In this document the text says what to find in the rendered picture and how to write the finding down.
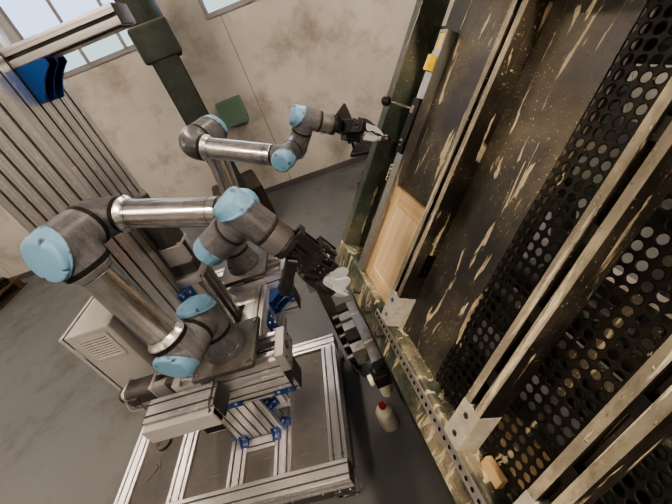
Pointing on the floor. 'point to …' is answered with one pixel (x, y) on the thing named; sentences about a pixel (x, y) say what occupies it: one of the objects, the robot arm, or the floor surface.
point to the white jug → (387, 416)
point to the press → (176, 76)
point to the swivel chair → (351, 142)
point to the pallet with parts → (10, 288)
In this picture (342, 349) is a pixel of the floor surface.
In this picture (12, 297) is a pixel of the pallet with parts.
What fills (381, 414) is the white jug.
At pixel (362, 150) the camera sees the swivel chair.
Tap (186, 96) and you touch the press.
